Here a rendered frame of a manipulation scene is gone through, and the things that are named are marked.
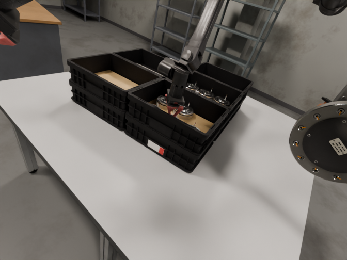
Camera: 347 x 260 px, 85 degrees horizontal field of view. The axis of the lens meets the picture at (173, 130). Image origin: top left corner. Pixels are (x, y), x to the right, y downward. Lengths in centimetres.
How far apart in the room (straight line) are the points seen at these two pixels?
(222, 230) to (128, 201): 35
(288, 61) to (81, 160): 383
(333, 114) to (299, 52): 360
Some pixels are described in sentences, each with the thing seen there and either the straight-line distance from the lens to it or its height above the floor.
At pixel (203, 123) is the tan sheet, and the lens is 97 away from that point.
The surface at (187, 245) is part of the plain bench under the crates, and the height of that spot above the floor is 70.
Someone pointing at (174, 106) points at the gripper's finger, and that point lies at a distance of 76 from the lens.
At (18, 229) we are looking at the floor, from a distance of 157.
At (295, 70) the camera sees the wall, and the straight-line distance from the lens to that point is 416.
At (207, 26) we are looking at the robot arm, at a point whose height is 125.
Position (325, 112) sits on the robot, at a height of 119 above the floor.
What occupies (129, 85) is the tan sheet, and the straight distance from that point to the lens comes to 116.
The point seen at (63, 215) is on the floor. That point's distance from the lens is 154.
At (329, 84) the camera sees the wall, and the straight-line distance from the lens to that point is 416.
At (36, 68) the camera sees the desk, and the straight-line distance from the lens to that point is 283.
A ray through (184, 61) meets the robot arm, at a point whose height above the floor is 113.
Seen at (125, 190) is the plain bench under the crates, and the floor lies 70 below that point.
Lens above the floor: 133
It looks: 36 degrees down
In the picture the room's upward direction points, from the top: 16 degrees clockwise
